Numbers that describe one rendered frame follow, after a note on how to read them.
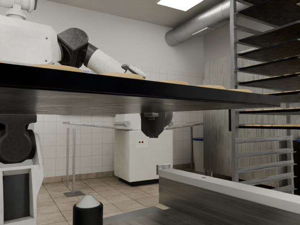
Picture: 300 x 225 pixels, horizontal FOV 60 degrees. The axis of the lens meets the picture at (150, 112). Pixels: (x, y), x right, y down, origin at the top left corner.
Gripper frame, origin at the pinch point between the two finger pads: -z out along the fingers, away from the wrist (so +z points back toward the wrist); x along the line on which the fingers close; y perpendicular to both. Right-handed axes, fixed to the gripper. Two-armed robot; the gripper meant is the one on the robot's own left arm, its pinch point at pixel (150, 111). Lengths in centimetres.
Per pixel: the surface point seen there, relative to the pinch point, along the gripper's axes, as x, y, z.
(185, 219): -17.0, 8.2, -20.7
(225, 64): 89, 71, 368
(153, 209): -17.1, 2.9, -16.5
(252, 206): -12.7, 16.4, -26.9
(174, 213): -17.0, 6.4, -18.3
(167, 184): -13.1, 5.1, -15.4
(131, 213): -17.0, -0.4, -19.2
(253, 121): -2, 101, 321
